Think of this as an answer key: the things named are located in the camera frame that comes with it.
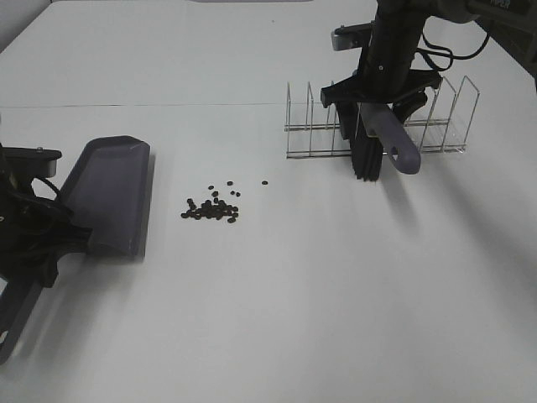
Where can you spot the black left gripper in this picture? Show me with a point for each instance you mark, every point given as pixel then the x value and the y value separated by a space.
pixel 36 224

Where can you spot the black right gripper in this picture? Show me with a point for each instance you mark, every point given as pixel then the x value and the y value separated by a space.
pixel 384 73

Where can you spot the purple plastic dustpan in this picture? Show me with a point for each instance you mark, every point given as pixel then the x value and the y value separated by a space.
pixel 107 189

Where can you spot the pile of coffee beans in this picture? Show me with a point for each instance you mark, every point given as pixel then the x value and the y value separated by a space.
pixel 213 207

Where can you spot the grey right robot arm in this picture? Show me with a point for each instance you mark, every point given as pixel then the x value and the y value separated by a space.
pixel 520 15

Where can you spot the chrome wire dish rack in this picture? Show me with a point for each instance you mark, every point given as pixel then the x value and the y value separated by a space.
pixel 441 126

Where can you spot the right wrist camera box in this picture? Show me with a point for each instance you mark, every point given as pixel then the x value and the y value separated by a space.
pixel 352 37

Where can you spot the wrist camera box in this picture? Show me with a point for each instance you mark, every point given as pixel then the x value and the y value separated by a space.
pixel 27 162
pixel 352 37

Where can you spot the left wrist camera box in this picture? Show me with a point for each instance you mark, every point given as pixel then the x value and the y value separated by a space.
pixel 27 162

